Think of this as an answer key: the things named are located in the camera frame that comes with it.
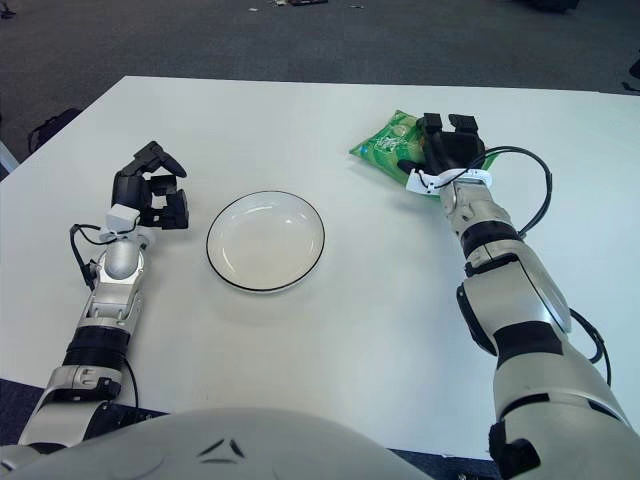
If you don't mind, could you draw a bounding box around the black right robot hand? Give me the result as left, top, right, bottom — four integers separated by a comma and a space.
397, 112, 489, 179

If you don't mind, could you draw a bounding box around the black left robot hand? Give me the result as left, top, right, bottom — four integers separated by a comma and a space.
112, 141, 191, 232

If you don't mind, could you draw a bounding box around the green potato chips bag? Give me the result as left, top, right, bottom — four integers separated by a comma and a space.
348, 109, 501, 199

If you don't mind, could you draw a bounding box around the white plate with black rim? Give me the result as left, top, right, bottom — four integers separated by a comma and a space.
206, 190, 327, 294

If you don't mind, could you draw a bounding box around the white left wrist sensor box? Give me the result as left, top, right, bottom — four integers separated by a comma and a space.
99, 203, 141, 240

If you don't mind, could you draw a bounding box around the white wrist sensor box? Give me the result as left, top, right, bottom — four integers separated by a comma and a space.
405, 167, 494, 195
99, 203, 141, 240

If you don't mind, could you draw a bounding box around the white right wrist sensor box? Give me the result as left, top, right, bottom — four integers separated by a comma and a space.
405, 167, 494, 195

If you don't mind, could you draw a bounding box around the black backpack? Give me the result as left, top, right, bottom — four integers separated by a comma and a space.
27, 107, 84, 151

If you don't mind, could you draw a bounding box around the large black bag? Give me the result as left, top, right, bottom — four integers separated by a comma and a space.
519, 0, 581, 14

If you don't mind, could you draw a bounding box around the grey robot torso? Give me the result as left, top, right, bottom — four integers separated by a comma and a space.
0, 407, 496, 480

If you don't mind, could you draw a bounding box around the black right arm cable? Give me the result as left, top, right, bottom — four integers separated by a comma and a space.
482, 145, 554, 236

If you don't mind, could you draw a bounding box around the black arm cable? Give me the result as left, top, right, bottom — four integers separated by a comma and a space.
68, 224, 109, 291
482, 145, 554, 236

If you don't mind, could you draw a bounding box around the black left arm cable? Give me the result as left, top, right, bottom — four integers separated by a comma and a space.
68, 224, 109, 291

